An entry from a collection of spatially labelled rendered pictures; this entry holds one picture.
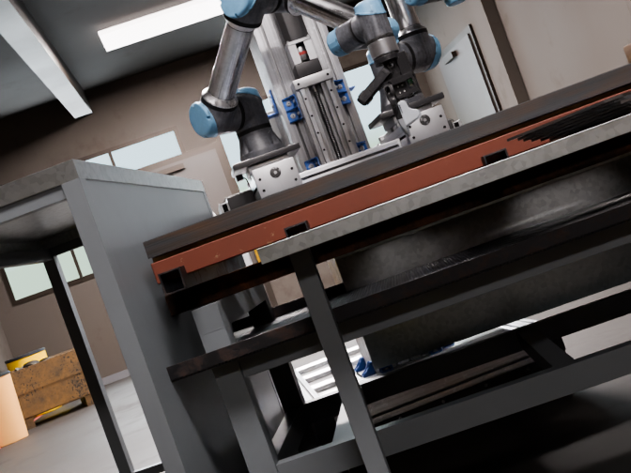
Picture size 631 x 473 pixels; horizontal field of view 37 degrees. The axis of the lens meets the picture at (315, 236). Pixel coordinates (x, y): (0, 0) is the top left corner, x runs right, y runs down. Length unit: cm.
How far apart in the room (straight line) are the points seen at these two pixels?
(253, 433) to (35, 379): 691
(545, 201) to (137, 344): 139
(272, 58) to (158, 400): 164
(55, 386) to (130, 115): 350
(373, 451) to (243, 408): 36
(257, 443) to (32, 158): 915
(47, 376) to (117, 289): 704
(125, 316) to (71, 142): 914
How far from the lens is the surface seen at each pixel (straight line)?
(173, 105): 1101
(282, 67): 327
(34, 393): 897
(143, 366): 195
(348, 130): 318
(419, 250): 283
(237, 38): 284
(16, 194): 201
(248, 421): 212
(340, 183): 204
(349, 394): 187
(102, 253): 195
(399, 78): 245
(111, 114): 1104
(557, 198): 287
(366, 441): 188
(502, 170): 173
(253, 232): 206
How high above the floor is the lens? 73
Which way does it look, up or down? level
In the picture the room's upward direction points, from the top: 20 degrees counter-clockwise
